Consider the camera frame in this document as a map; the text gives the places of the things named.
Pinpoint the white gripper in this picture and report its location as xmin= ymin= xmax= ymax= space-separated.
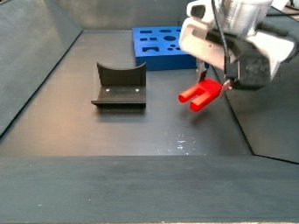
xmin=179 ymin=0 xmax=297 ymax=92

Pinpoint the blue foam shape fixture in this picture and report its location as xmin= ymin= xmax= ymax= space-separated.
xmin=132 ymin=26 xmax=197 ymax=71

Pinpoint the black camera cable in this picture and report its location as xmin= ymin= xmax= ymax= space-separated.
xmin=210 ymin=0 xmax=231 ymax=80

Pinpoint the black curved stand fixture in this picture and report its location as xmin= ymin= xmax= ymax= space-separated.
xmin=91 ymin=64 xmax=146 ymax=108

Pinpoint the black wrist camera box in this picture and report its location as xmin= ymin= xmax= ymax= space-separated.
xmin=226 ymin=53 xmax=271 ymax=90

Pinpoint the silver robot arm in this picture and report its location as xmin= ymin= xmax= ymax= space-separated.
xmin=179 ymin=0 xmax=299 ymax=89

